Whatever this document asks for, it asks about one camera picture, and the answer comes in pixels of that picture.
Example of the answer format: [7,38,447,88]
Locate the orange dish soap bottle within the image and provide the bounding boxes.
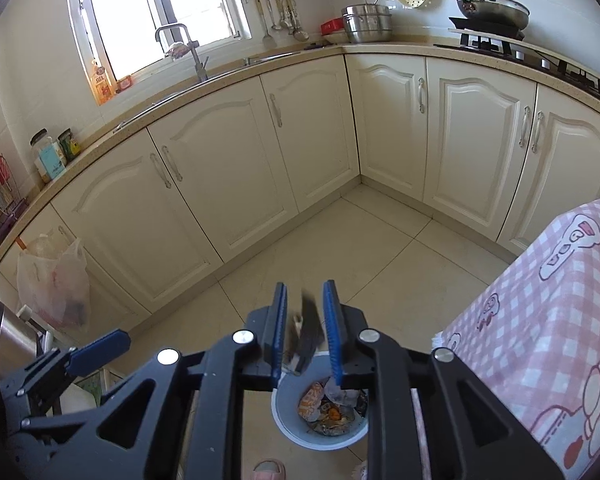
[91,58,117,106]

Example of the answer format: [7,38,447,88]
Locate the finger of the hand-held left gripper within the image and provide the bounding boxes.
[0,330,132,418]

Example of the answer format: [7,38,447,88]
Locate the row of hanging kitchen utensils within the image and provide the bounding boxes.
[255,0,311,54]

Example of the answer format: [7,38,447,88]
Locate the stainless steel container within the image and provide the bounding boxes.
[0,300,46,376]

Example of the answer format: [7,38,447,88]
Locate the steel frying pan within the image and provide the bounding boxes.
[419,0,531,31]

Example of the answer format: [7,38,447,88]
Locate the orange white plastic bag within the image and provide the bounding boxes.
[299,381,327,421]

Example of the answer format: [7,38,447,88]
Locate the pink checked tablecloth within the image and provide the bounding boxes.
[411,195,600,480]

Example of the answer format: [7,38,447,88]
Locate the steel steamer pot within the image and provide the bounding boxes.
[341,0,395,44]

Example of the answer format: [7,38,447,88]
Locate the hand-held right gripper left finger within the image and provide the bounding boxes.
[55,282,287,480]

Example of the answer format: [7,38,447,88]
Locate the cream base cabinets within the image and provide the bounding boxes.
[0,45,600,333]

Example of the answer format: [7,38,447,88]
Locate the clear jar black lid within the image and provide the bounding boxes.
[30,129,68,183]

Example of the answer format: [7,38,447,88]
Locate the black snack packet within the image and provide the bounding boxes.
[289,287,326,376]

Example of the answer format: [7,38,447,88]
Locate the rack with red utensils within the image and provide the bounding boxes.
[0,144,31,241]

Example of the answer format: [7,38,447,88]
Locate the black gas stove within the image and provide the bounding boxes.
[434,27,600,96]

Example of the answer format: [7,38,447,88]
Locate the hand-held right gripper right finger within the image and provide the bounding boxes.
[322,280,565,480]

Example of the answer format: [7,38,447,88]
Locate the small green jar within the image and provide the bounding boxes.
[57,128,82,158]

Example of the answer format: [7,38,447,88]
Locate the green patterned box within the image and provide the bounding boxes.
[75,369,112,408]

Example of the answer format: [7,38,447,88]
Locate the black grill pan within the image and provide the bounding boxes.
[449,16,527,41]

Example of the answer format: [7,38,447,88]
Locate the steel kitchen faucet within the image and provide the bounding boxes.
[155,23,210,82]

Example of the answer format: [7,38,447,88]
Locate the kitchen window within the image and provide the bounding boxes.
[65,0,253,83]

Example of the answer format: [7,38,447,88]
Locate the light blue trash bin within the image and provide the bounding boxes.
[271,350,371,448]

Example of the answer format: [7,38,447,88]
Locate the translucent hanging plastic bag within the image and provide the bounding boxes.
[16,234,92,336]

